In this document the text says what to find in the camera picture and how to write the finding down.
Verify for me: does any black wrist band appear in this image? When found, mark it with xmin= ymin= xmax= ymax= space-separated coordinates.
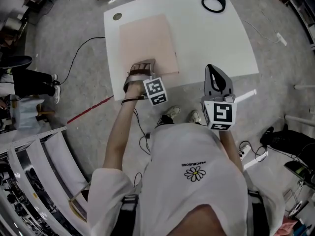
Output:
xmin=121 ymin=95 xmax=149 ymax=106

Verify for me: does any black oval object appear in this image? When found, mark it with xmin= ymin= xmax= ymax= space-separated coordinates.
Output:
xmin=0 ymin=55 xmax=33 ymax=70

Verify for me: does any white table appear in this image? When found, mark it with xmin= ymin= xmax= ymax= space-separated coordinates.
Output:
xmin=103 ymin=0 xmax=260 ymax=102

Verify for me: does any person's left white shoe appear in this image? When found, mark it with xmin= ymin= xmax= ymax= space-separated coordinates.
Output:
xmin=163 ymin=105 xmax=181 ymax=119

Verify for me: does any red floor tape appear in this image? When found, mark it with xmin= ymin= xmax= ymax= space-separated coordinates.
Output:
xmin=66 ymin=95 xmax=115 ymax=124

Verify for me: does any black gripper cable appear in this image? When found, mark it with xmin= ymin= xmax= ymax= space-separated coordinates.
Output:
xmin=132 ymin=106 xmax=151 ymax=155

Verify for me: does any white storage shelving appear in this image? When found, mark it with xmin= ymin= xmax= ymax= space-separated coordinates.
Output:
xmin=280 ymin=0 xmax=315 ymax=50

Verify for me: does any pale plastic bag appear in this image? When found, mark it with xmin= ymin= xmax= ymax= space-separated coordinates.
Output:
xmin=9 ymin=98 xmax=56 ymax=130

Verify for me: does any person's white flower-print shirt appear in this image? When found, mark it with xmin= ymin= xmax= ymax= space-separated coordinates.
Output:
xmin=86 ymin=123 xmax=287 ymax=236

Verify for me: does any thin white cable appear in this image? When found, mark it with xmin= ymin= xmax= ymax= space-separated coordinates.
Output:
xmin=244 ymin=19 xmax=282 ymax=44

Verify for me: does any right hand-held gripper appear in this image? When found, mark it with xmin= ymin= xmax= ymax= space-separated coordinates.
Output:
xmin=201 ymin=64 xmax=238 ymax=132

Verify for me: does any person's white shoe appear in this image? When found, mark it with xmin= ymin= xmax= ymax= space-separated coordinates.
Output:
xmin=188 ymin=110 xmax=202 ymax=124
xmin=163 ymin=105 xmax=181 ymax=119

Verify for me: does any person's left forearm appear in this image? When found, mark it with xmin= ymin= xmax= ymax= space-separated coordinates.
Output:
xmin=102 ymin=82 xmax=148 ymax=172

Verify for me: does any white power strip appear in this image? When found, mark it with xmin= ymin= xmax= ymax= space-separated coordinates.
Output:
xmin=276 ymin=31 xmax=288 ymax=47
xmin=238 ymin=142 xmax=252 ymax=162

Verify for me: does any black floor cable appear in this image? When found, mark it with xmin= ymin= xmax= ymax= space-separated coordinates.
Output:
xmin=58 ymin=36 xmax=106 ymax=86

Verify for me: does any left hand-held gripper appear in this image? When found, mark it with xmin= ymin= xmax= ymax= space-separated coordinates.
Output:
xmin=124 ymin=59 xmax=169 ymax=107

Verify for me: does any white metal shelf rack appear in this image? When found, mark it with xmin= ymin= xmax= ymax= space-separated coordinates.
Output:
xmin=0 ymin=126 xmax=92 ymax=236

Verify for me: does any person's right white shoe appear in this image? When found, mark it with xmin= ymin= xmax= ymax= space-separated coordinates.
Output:
xmin=188 ymin=110 xmax=202 ymax=124

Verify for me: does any person's right forearm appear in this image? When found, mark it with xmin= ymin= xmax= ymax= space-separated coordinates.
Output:
xmin=218 ymin=129 xmax=245 ymax=172

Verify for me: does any white furniture leg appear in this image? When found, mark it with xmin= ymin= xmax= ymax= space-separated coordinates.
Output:
xmin=293 ymin=83 xmax=315 ymax=91
xmin=284 ymin=114 xmax=315 ymax=128

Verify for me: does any black harness strap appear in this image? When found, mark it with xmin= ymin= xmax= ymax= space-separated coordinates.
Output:
xmin=118 ymin=194 xmax=141 ymax=236
xmin=247 ymin=189 xmax=269 ymax=236

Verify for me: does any person's chin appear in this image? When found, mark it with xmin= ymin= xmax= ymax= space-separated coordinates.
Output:
xmin=172 ymin=204 xmax=250 ymax=236

